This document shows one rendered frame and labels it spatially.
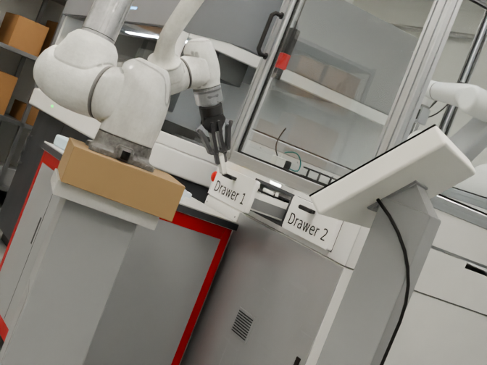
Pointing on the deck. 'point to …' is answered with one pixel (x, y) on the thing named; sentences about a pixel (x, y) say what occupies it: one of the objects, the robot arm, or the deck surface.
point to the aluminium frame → (471, 218)
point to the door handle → (267, 32)
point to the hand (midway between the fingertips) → (221, 163)
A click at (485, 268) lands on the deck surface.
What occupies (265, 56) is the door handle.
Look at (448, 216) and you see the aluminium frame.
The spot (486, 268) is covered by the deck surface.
